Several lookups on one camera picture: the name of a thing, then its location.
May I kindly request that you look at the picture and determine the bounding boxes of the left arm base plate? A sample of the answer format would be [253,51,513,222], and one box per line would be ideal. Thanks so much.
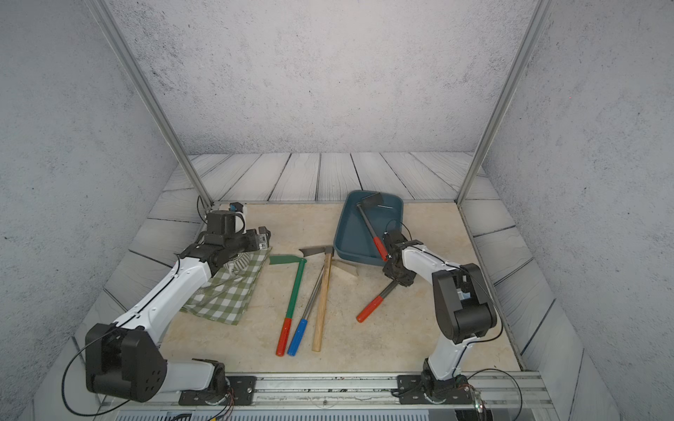
[178,375,257,406]

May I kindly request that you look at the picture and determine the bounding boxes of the green hoe with red grip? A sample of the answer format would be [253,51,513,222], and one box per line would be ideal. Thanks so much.
[270,254,306,357]

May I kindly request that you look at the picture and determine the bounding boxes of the grey hoe red grip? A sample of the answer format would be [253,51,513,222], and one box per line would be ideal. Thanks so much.
[356,281,398,323]
[356,192,388,262]

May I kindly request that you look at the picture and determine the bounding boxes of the teal plastic storage box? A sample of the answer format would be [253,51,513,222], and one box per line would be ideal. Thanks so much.
[333,191,404,268]

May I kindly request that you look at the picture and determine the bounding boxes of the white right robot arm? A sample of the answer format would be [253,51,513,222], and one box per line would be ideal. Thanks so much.
[382,230,498,403]

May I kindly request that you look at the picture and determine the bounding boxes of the aluminium front rail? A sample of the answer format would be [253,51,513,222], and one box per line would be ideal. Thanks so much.
[102,368,558,420]

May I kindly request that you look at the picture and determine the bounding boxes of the steel hoe with blue grip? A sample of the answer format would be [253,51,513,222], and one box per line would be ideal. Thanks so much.
[287,261,358,356]

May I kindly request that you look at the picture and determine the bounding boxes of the wooden handled hoe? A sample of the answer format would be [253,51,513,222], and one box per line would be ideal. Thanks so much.
[300,246,333,352]

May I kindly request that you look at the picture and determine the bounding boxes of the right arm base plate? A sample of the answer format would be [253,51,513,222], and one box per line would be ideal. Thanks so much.
[391,373,475,405]

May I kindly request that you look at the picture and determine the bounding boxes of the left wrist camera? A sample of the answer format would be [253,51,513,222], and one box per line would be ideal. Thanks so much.
[229,202,246,214]

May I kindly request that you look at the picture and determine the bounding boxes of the green white checkered cloth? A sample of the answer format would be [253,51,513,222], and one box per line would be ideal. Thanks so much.
[181,249,271,326]

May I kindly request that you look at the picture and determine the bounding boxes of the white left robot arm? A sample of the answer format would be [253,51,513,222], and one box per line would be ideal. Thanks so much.
[84,210,271,405]

